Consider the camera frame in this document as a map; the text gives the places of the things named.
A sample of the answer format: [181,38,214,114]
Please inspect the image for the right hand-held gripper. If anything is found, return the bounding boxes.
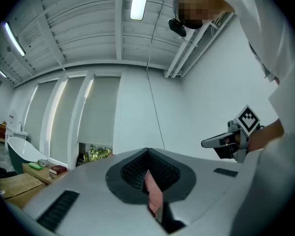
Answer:
[201,104,265,163]

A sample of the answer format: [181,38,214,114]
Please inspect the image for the person's right forearm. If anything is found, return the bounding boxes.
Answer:
[247,118,285,152]

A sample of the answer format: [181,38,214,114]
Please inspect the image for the person's left hand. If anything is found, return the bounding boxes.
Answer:
[145,169,164,218]

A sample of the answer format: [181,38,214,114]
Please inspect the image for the white ceiling pipes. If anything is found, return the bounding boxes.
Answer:
[163,12,235,79]

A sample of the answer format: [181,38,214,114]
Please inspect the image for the person's white shirt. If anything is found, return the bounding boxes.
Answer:
[214,0,295,236]

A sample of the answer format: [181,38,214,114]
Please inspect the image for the person's head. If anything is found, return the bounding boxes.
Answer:
[174,0,235,30]

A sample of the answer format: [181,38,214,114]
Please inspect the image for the grey roller blind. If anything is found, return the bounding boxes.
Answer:
[50,77,86,165]
[24,80,58,155]
[77,76,121,147]

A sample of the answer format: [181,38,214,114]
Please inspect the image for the green plants outside window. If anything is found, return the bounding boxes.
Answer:
[76,143,114,167]

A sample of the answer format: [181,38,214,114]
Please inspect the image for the dark red book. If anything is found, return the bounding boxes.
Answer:
[49,165,68,176]

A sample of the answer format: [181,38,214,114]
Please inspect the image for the low wooden table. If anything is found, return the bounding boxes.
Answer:
[22,161,70,185]

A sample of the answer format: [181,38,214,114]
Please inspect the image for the white and green bathtub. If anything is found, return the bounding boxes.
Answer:
[6,136,49,175]

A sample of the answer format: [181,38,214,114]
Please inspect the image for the white sink cabinet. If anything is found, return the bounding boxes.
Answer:
[4,125,29,154]

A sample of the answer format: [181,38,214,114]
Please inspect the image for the black cloth pile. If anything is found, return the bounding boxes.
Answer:
[0,164,17,179]

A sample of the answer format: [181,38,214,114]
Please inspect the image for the thin hanging cable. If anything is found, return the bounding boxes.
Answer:
[146,0,185,150]

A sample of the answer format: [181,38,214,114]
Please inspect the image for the black head camera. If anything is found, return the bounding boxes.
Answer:
[168,18,187,37]

